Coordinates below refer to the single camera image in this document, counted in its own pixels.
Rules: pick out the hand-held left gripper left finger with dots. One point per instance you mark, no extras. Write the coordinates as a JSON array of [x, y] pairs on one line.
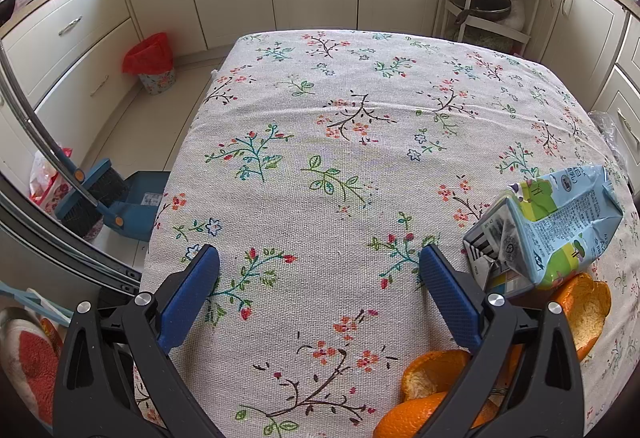
[[190, 298]]

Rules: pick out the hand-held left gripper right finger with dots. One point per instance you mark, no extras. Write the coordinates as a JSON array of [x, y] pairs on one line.
[[447, 298]]

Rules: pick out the orange peel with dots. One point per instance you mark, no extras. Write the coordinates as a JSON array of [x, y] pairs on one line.
[[590, 313], [420, 418], [435, 370]]

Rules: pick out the blue and green drink carton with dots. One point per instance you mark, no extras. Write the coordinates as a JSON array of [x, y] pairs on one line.
[[555, 228]]

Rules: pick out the blue dustpan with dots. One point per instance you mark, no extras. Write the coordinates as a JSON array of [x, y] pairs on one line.
[[142, 203]]

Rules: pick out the blue broom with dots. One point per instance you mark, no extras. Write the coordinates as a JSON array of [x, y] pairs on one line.
[[95, 193]]

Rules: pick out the red printed plastic bag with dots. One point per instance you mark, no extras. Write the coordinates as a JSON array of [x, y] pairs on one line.
[[47, 183]]

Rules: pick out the floral tablecloth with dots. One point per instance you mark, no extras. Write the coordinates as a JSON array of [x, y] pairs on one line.
[[325, 143]]

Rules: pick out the crinkled clear plastic bag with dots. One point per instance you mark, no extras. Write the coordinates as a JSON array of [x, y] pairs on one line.
[[612, 138]]

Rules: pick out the floral bin with red liner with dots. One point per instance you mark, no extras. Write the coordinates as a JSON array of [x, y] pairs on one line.
[[150, 63]]

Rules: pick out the black wok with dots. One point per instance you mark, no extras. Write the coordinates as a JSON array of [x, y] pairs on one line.
[[487, 3]]

